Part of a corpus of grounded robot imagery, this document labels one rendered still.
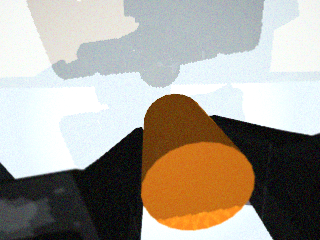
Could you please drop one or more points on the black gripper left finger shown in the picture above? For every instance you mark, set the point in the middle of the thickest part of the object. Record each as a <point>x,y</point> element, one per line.
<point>102,201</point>

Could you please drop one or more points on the orange knob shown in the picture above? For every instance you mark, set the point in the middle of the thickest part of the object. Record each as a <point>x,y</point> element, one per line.
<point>193,175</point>

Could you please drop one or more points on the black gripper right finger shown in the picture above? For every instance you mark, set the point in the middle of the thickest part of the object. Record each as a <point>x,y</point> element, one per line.
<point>286,167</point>

